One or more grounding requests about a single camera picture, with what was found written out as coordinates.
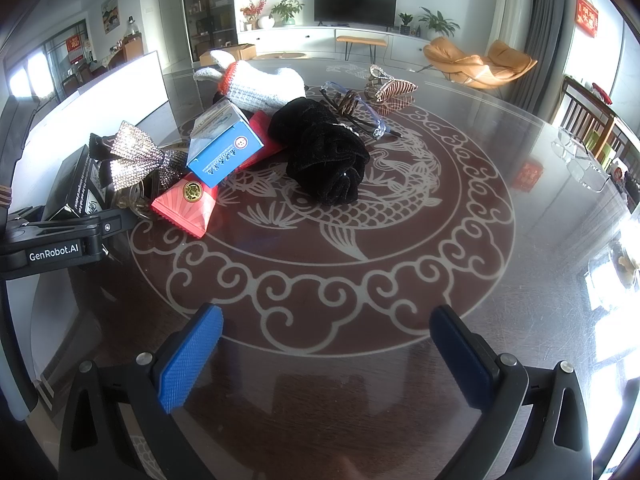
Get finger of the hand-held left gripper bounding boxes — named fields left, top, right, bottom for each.
left=82, top=208, right=138, bottom=261

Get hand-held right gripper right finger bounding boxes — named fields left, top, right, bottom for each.
left=429, top=305, right=593, bottom=480

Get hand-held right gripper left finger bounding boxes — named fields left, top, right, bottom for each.
left=59, top=304, right=224, bottom=480

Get rhinestone bow hair clip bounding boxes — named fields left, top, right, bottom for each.
left=90, top=121, right=193, bottom=192

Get red foil packet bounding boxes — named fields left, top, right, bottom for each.
left=151, top=111, right=286, bottom=239

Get blue and white box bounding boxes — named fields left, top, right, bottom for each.
left=186, top=99, right=265, bottom=187

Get white knitted glove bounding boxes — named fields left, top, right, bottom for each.
left=193, top=50, right=306, bottom=113

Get black velvet scrunchie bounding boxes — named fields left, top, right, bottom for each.
left=269, top=97, right=371, bottom=207

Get patterned glass desktop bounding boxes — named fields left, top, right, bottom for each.
left=30, top=55, right=640, bottom=480

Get clear plastic bottle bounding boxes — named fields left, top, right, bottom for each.
left=111, top=180, right=153, bottom=218

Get wooden dining table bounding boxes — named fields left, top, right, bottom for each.
left=60, top=52, right=126, bottom=93

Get wooden sideboard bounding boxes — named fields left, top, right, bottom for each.
left=122, top=32, right=146, bottom=58

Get brown cardboard box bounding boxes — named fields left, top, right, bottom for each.
left=200, top=42, right=257, bottom=67

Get white door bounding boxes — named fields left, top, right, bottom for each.
left=157, top=0, right=182, bottom=56

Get clear acrylic stand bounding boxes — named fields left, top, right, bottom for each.
left=550, top=127, right=613, bottom=195

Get dark glass display cabinet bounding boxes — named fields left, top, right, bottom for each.
left=181, top=0, right=238, bottom=63

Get red flowers in vase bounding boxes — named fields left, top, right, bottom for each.
left=240, top=0, right=266, bottom=31

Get clear safety glasses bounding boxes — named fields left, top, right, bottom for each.
left=320, top=80, right=403, bottom=142

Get white tv cabinet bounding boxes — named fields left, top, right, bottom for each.
left=237, top=24, right=451, bottom=68

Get green potted plant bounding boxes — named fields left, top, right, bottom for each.
left=270, top=0, right=305, bottom=27

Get rhinestone hair claw clip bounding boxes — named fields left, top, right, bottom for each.
left=366, top=65, right=417, bottom=105

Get wooden chair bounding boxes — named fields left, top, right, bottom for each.
left=552, top=75, right=618, bottom=161

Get orange leather lounge chair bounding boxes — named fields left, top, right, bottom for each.
left=422, top=36, right=538, bottom=92

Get orange bench stool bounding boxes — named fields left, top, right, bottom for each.
left=336, top=35, right=390, bottom=62

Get black television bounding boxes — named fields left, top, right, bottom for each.
left=314, top=0, right=398, bottom=28

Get large leafy potted plant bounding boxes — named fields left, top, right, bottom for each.
left=417, top=7, right=461, bottom=41

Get grey curtain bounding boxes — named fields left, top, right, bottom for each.
left=517, top=0, right=581, bottom=121

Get cloth covered standing air conditioner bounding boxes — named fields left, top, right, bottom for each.
left=487, top=0, right=536, bottom=61

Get framed wall painting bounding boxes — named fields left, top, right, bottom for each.
left=101, top=0, right=120, bottom=35

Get red wall hanging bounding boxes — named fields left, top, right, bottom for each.
left=575, top=0, right=600, bottom=38

